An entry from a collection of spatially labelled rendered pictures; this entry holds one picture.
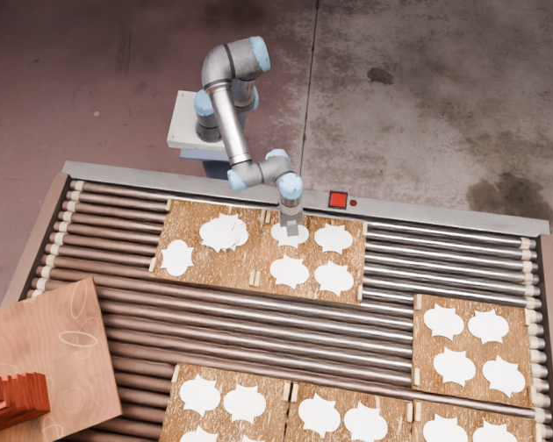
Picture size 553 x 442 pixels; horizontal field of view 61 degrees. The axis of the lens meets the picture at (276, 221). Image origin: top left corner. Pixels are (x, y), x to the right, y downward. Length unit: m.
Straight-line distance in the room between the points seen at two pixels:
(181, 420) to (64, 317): 0.55
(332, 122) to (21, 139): 2.16
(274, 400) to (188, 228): 0.75
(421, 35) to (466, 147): 1.05
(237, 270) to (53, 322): 0.67
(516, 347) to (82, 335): 1.54
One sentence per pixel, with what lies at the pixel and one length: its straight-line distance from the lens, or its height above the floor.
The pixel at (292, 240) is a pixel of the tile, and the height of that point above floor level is 0.95.
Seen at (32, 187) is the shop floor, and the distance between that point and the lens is 3.50.
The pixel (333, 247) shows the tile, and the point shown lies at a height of 0.95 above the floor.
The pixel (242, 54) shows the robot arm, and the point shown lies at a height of 1.51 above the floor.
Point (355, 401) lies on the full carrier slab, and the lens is 1.77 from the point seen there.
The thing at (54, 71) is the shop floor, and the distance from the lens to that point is 4.07.
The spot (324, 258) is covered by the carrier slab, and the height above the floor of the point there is 0.94.
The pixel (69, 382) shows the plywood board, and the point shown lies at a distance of 1.80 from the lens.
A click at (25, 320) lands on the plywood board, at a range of 1.92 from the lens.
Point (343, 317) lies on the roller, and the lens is 1.83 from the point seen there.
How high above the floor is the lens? 2.68
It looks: 64 degrees down
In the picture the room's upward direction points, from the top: 2 degrees counter-clockwise
